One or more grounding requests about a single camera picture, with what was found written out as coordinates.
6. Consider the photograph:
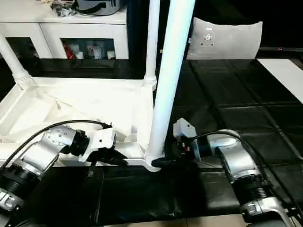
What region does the white cabinet with glass doors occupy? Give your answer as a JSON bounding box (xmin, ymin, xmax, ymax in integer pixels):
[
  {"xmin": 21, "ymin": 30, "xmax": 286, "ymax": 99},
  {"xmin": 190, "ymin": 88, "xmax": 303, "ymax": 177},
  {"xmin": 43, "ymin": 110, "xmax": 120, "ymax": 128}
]
[{"xmin": 0, "ymin": 2, "xmax": 129, "ymax": 61}]

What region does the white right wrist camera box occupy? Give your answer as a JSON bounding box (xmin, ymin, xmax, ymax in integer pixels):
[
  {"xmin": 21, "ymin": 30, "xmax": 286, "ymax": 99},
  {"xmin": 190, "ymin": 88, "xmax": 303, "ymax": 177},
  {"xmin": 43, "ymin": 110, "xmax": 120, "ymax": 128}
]
[{"xmin": 173, "ymin": 118, "xmax": 196, "ymax": 141}]

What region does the black cabinet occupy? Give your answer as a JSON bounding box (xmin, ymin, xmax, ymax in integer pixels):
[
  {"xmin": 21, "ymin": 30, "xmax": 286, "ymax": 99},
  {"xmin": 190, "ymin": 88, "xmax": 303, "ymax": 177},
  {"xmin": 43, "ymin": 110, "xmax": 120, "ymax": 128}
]
[{"xmin": 128, "ymin": 0, "xmax": 195, "ymax": 61}]

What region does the white board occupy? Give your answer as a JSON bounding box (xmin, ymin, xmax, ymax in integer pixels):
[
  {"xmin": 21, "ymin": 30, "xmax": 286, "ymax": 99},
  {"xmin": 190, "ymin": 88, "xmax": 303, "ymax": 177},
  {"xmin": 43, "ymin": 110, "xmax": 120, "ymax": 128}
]
[{"xmin": 257, "ymin": 59, "xmax": 303, "ymax": 103}]

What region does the grey cushion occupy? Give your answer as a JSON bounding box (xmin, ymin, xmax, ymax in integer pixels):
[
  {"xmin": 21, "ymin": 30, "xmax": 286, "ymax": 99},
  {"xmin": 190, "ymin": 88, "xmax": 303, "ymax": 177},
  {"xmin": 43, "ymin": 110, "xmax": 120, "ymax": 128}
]
[{"xmin": 186, "ymin": 17, "xmax": 263, "ymax": 61}]

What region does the white plastic table leg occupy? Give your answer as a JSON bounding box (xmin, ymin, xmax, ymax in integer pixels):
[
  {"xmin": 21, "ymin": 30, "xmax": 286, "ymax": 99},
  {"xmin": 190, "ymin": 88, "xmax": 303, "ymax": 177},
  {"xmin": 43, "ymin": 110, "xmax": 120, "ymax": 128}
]
[
  {"xmin": 0, "ymin": 34, "xmax": 34, "ymax": 89},
  {"xmin": 146, "ymin": 0, "xmax": 196, "ymax": 164},
  {"xmin": 143, "ymin": 0, "xmax": 160, "ymax": 87}
]

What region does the white plastic table top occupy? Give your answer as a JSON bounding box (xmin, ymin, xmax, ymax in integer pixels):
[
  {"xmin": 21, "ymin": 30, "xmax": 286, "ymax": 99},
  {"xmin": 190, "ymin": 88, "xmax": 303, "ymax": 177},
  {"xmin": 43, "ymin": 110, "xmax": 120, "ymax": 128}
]
[{"xmin": 0, "ymin": 76, "xmax": 166, "ymax": 172}]

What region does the black work mat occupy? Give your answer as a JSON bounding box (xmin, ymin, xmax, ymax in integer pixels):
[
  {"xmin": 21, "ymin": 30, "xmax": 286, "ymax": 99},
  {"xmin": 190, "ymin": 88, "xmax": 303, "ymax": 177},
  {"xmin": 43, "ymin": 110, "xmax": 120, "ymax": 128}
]
[{"xmin": 0, "ymin": 57, "xmax": 303, "ymax": 225}]

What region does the dark gear on cabinet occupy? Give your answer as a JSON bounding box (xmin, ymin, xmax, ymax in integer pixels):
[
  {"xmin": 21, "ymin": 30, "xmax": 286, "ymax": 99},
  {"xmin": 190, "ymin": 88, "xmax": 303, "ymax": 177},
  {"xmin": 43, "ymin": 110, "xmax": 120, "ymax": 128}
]
[{"xmin": 50, "ymin": 0, "xmax": 127, "ymax": 17}]

